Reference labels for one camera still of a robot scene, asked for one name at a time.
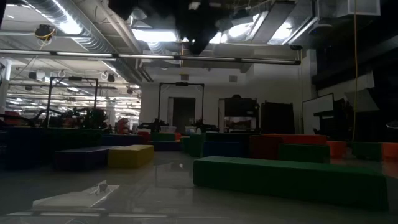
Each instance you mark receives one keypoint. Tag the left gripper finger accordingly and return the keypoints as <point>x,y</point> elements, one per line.
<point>199,42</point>

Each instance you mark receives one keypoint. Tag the small red block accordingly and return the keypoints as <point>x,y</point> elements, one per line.
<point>264,147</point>

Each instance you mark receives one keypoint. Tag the yellow block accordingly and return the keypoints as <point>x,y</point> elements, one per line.
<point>130,156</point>

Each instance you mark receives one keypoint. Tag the small green block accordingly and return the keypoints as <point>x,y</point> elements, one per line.
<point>366,151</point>
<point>304,153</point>

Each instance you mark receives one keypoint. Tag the long green block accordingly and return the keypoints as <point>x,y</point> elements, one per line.
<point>289,180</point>

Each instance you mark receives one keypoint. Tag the small blue block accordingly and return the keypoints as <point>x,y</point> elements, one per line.
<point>18,146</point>

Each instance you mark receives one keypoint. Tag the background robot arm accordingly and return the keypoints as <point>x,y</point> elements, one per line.
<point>205,127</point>
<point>152,126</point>

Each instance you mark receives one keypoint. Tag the ceiling light panel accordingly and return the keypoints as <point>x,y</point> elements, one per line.
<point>154,35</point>
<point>215,38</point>

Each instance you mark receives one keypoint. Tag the long horizontal light bar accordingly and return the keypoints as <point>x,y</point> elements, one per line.
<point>140,56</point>

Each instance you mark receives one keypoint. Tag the black monitor screen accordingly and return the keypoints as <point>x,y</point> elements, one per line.
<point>241,107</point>

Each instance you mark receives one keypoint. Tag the background plastic tub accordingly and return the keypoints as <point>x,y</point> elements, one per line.
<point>190,129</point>
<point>168,129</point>

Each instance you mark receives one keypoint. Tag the black cabinet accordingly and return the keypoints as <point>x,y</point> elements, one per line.
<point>277,118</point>

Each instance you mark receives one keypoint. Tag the red background machine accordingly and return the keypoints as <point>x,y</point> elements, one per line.
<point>122,124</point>

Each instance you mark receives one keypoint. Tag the background robot station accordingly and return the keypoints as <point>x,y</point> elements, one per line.
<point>87,118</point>

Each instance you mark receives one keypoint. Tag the whiteboard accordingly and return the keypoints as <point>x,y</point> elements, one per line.
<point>317,113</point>

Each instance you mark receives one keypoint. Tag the black background desk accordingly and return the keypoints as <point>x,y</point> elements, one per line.
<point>329,118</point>

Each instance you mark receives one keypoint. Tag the white plastic surface sheet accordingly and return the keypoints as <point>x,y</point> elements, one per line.
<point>155,193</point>

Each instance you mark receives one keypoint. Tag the red background bin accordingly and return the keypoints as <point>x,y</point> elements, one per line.
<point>12,118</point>

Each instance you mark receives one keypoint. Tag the wall vent grille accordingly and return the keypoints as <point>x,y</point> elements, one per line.
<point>233,78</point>
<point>184,77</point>

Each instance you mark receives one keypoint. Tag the black gantry frame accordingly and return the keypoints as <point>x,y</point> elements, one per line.
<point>181,84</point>
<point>74,79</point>

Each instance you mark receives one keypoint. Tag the round silver duct pipe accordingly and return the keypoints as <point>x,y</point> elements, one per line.
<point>138,14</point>

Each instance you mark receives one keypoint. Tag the rectangular metal ceiling duct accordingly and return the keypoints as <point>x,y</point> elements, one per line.
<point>273,21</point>

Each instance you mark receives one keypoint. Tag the dome security camera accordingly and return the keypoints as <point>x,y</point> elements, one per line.
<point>296,47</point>

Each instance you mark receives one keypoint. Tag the ribbed silver ceiling duct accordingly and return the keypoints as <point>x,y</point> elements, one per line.
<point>93,40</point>

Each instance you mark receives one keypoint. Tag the white ceiling duct box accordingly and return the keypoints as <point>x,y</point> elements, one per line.
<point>348,7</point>

